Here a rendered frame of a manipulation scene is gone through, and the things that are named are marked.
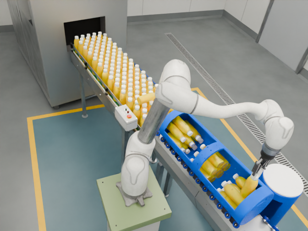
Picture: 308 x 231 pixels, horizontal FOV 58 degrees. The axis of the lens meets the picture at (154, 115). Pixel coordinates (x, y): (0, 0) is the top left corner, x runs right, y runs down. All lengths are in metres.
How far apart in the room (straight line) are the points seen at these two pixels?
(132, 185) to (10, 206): 1.77
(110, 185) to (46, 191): 1.41
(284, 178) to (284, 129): 0.82
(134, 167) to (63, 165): 1.83
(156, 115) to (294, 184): 1.16
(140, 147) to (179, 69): 0.58
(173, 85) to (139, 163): 0.55
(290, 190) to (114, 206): 1.19
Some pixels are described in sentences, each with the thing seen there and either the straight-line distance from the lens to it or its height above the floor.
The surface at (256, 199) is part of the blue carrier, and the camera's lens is 1.77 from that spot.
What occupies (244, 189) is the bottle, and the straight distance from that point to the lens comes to 1.83.
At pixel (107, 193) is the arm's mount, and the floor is 1.06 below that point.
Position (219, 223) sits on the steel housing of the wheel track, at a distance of 2.04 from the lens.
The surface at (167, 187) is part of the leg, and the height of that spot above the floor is 0.18.
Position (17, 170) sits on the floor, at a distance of 3.42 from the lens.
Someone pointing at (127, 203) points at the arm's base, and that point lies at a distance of 1.76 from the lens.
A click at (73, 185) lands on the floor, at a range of 3.16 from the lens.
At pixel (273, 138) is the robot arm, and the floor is 1.66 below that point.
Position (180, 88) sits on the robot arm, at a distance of 1.25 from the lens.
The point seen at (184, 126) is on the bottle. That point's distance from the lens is 2.08.
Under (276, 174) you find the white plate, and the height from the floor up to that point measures 1.04.
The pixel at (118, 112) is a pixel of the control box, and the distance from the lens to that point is 2.25.
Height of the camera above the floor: 2.60
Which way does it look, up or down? 42 degrees down
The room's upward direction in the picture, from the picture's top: 7 degrees clockwise
